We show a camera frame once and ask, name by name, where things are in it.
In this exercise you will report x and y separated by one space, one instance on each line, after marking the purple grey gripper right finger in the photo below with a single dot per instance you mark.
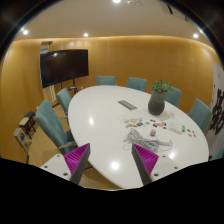
151 166

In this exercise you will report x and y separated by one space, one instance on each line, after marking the grey table cable hatch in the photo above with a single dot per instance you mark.
127 105

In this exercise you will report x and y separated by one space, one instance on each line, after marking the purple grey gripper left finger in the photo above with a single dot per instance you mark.
69 166

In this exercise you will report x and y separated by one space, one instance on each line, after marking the green potted plant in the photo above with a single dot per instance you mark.
161 87

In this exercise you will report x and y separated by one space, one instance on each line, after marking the teal chair far left end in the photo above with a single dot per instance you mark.
106 80

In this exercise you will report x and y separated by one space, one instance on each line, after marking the white black standing banner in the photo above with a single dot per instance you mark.
215 133

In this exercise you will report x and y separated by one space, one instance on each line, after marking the teal chair far middle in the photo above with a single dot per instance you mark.
137 83

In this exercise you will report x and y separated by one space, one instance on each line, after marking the teal chair right side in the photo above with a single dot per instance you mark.
201 114

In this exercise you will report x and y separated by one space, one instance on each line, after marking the teal chair front left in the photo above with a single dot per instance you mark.
52 127

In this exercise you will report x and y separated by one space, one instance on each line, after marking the teal chair behind plant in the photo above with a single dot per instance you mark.
174 96

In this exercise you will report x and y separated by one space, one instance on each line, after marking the small black side stool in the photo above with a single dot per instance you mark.
28 121

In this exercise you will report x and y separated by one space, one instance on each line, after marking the black wall television screen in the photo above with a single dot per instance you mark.
59 66

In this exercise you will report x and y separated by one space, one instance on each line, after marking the colourful small items pile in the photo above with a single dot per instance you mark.
139 122

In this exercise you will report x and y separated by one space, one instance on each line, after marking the teal chair left middle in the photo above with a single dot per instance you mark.
64 99

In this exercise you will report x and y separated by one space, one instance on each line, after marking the white oval conference table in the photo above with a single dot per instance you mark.
105 116

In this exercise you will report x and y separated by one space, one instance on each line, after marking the grey plant pot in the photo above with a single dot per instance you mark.
156 103

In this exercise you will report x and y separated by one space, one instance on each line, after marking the white rack near wall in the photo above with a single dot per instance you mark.
23 140

